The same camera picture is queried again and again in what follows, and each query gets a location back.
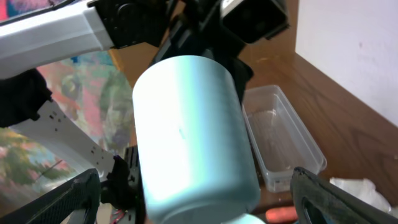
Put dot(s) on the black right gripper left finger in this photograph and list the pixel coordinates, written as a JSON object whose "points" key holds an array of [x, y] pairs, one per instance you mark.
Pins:
{"points": [[77, 200]]}

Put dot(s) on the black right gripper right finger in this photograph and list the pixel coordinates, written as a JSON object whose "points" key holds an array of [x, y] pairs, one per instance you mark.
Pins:
{"points": [[318, 201]]}

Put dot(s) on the white napkin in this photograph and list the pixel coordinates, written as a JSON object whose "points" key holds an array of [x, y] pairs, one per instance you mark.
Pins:
{"points": [[365, 190]]}

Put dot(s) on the light blue cup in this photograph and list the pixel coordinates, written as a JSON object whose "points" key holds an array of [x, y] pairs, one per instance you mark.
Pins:
{"points": [[194, 152]]}

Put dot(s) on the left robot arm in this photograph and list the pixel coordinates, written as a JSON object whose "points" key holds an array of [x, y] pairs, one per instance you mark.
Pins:
{"points": [[66, 29]]}

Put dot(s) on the orange carrot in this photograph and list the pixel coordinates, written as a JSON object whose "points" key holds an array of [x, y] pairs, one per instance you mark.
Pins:
{"points": [[281, 215]]}

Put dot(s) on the clear plastic bin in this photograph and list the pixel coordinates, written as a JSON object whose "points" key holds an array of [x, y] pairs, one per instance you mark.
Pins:
{"points": [[279, 138]]}

